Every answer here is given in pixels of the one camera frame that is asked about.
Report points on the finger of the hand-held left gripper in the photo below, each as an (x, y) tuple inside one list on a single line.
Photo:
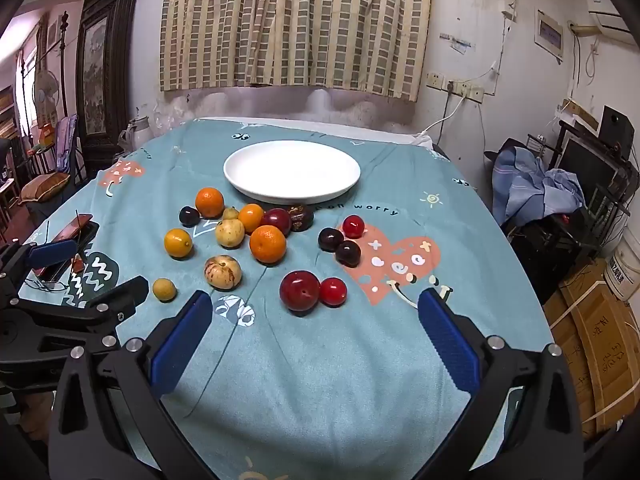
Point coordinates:
[(47, 254), (117, 297)]

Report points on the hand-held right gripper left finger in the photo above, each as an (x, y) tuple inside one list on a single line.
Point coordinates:
[(182, 340)]

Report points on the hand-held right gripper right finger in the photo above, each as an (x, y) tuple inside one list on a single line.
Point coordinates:
[(447, 340)]

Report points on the yellow citrus fruit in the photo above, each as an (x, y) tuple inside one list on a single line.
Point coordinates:
[(178, 243)]

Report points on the dark purple plum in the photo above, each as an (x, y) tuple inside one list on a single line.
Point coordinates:
[(330, 239), (188, 216), (348, 253)]

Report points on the small red plum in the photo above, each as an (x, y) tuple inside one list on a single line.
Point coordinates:
[(353, 226), (333, 291)]

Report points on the orange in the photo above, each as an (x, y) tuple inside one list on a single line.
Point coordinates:
[(268, 244), (251, 217), (209, 202)]

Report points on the small yellow pear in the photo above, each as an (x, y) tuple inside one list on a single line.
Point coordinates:
[(230, 213)]

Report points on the dark red plum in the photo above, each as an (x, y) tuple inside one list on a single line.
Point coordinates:
[(276, 221)]

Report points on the white plate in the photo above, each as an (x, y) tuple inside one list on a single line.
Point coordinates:
[(292, 170)]

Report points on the eyeglasses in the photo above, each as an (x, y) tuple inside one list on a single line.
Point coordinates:
[(47, 286)]

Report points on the red smartphone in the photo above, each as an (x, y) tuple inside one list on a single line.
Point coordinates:
[(72, 227)]

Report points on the small yellow longan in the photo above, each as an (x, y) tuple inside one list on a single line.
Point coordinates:
[(164, 290)]

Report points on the brown seat cushion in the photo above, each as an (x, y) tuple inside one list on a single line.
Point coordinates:
[(46, 186)]

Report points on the red speckled pale fruit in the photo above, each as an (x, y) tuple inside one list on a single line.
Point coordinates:
[(223, 272)]

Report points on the large red plum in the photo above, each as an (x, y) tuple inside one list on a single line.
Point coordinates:
[(299, 292)]

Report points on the teal printed tablecloth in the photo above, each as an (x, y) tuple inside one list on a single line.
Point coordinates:
[(310, 360)]

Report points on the cardboard box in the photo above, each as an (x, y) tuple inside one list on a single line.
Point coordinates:
[(595, 340)]

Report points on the grey kettle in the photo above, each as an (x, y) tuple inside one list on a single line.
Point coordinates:
[(137, 132)]

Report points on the standing electric fan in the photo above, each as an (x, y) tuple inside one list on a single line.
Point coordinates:
[(46, 92)]

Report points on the brown passion fruit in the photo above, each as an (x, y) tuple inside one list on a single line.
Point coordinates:
[(301, 217)]

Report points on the blue crumpled cloth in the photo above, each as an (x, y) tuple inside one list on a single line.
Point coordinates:
[(535, 185)]

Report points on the white bucket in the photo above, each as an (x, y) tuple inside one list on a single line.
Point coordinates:
[(624, 270)]

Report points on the dark carved wooden screen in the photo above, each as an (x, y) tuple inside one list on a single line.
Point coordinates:
[(105, 60)]

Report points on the black monitor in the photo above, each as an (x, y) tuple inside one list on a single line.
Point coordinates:
[(585, 167)]

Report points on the black speaker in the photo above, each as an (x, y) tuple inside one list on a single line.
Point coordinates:
[(617, 127)]

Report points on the striped checked curtain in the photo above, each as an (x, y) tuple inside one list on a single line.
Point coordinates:
[(295, 25)]

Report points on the white air conditioner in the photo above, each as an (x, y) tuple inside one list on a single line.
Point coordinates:
[(607, 15)]

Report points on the wide wall socket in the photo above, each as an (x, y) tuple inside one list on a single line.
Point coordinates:
[(467, 91)]

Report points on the single wall socket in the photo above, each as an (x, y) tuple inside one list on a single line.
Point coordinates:
[(434, 81)]

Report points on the white wall panel box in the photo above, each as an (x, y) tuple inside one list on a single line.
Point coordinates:
[(549, 35)]

